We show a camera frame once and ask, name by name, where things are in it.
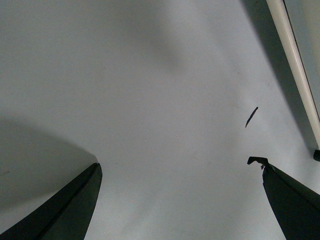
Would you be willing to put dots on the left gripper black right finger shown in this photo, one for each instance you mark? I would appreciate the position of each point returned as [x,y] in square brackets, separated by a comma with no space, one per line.
[295,206]

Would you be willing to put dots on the small dark table scrap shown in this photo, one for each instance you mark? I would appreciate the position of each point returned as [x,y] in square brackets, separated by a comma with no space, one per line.
[251,116]

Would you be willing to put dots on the glass oven door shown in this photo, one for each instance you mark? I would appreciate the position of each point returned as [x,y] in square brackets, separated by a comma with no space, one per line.
[304,17]

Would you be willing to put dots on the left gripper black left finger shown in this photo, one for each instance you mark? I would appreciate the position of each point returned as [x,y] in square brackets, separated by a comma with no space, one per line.
[66,215]

